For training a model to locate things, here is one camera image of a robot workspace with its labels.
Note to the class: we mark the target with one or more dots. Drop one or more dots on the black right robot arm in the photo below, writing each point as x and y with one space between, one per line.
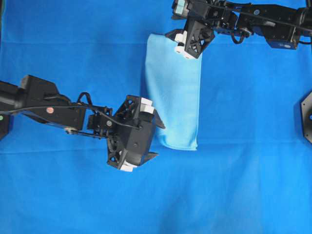
281 26

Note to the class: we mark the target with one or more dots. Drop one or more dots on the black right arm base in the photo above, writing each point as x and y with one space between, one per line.
306 116

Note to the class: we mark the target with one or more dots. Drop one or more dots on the light blue towel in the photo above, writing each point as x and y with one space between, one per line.
173 84

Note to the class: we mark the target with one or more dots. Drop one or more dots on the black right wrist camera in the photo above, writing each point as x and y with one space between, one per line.
184 9

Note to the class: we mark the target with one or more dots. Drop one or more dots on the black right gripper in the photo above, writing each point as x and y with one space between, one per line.
192 40

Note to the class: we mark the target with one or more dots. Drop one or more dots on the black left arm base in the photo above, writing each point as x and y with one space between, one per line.
5 125

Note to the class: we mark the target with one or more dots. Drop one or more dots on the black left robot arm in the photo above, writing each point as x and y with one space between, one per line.
40 100

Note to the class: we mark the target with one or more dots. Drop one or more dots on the blue table cloth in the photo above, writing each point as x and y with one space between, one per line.
251 172

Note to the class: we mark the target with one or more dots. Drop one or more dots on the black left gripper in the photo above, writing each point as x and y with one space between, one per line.
129 144

